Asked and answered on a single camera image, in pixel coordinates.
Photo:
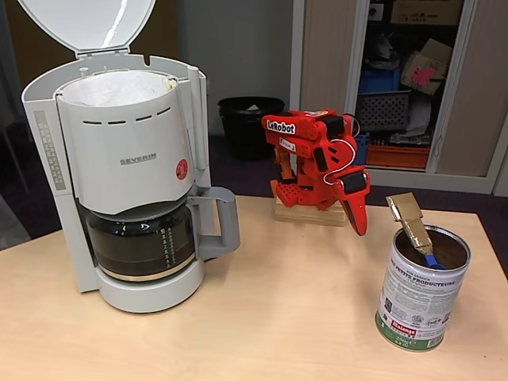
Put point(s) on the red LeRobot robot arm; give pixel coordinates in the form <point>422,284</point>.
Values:
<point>301,133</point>

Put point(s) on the wooden robot base block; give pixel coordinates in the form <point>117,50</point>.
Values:
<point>309,217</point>

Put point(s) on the white and green coffee tin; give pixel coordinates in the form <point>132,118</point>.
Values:
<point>420,301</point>

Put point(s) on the white drip coffee maker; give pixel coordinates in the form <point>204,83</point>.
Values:
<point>131,131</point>

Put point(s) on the white paper coffee filter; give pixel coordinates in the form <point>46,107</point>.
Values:
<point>115,89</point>

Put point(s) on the small blue box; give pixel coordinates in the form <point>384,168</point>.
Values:
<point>363,148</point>

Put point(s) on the orange plastic crate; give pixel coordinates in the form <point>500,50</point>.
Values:
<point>397,155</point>

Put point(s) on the grey perforated basket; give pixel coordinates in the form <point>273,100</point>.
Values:
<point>383,111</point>

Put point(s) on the white crumpled paper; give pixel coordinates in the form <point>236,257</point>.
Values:
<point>418,115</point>

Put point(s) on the large blue plastic crate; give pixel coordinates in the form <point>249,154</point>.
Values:
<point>379,81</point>

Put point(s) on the black waste bin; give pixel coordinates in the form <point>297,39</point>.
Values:
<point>246,131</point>

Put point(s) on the grey cabinet with beige doors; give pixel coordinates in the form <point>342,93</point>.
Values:
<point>325,59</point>

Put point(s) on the cardboard box with pink mark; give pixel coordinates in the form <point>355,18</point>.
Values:
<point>424,67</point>

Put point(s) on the brown cardboard box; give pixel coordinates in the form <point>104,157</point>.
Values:
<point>426,12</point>

